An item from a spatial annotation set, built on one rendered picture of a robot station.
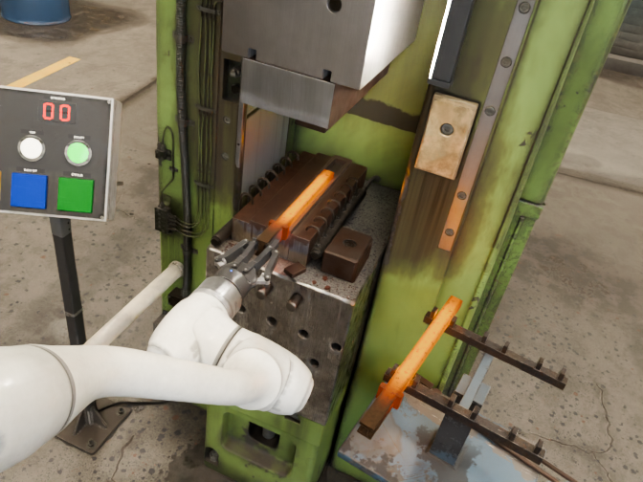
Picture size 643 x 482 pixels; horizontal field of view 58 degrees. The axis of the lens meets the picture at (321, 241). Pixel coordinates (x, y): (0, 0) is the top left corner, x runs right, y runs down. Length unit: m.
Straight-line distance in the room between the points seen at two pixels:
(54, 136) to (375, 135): 0.84
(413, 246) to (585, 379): 1.55
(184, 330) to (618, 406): 2.10
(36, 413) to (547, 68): 1.01
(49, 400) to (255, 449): 1.38
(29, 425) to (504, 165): 1.01
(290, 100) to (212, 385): 0.60
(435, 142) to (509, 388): 1.52
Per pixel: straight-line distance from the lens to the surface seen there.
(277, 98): 1.20
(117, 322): 1.61
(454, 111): 1.22
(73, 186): 1.41
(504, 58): 1.20
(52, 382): 0.60
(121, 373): 0.75
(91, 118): 1.41
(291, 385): 1.00
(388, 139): 1.68
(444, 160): 1.26
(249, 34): 1.19
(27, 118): 1.46
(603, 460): 2.53
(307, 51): 1.14
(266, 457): 1.92
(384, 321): 1.56
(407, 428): 1.41
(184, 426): 2.17
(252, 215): 1.40
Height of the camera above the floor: 1.76
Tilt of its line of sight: 35 degrees down
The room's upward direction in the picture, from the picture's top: 10 degrees clockwise
